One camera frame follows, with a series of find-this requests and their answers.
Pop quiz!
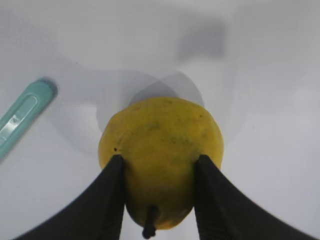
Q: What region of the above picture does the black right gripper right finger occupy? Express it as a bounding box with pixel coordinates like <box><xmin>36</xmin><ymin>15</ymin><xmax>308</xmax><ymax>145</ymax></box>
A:
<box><xmin>194</xmin><ymin>154</ymin><xmax>313</xmax><ymax>240</ymax></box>

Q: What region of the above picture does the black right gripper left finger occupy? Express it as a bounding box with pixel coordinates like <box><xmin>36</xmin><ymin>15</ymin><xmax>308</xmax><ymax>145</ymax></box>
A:
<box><xmin>18</xmin><ymin>154</ymin><xmax>125</xmax><ymax>240</ymax></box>

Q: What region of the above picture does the yellow pear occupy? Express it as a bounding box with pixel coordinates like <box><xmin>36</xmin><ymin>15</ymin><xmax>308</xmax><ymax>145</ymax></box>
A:
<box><xmin>98</xmin><ymin>97</ymin><xmax>224</xmax><ymax>239</ymax></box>

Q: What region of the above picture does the teal eraser pen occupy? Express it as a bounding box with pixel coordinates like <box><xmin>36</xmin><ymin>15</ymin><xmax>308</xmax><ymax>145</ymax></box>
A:
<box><xmin>0</xmin><ymin>77</ymin><xmax>58</xmax><ymax>159</ymax></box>

